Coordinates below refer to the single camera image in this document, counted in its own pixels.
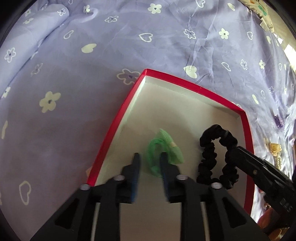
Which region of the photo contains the cream patterned pillow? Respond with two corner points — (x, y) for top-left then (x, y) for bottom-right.
(239, 0), (274, 33)

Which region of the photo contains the red shallow box tray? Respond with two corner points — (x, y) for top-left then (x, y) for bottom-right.
(87, 69), (254, 186)

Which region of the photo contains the white pearl scrunchie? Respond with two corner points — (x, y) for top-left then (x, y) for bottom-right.
(274, 153), (282, 171)

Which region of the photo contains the green mesh hair tie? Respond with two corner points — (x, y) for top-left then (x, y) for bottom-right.
(145, 128), (185, 178)

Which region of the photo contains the person's right hand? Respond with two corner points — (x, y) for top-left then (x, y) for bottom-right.
(257, 207), (288, 240)

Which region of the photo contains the purple floral bed sheet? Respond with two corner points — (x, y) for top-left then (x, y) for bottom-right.
(1, 1), (295, 240)

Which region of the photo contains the yellow bow hair claw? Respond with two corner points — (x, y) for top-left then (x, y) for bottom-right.
(269, 143), (282, 156)

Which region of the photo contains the black scrunchie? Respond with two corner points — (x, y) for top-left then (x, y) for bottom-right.
(196, 124), (239, 190)

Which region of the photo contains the purple ruffled flower hair clip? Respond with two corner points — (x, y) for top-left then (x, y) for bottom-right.
(274, 114), (284, 129)

